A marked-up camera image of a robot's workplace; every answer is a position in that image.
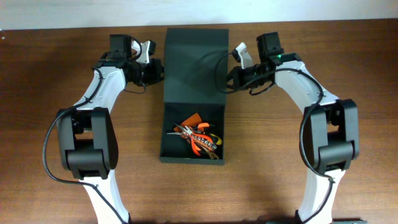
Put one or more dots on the dark green box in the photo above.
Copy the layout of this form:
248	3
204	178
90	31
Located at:
194	70

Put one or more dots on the orange scraper wooden handle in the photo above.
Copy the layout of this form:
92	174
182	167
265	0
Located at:
192	121

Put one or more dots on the orange needle nose pliers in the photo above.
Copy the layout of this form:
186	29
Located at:
191	131

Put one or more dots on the orange socket bit rail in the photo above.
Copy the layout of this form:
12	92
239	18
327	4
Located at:
206	142

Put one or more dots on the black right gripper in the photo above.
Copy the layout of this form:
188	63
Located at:
237	78

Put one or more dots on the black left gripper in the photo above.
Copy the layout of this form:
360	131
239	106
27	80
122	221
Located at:
155	77

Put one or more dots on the yellow black screwdriver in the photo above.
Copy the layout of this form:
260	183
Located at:
216	140

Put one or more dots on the small red cutting pliers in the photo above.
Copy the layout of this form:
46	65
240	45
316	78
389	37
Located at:
196	152

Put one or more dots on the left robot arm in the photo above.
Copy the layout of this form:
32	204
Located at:
87	141

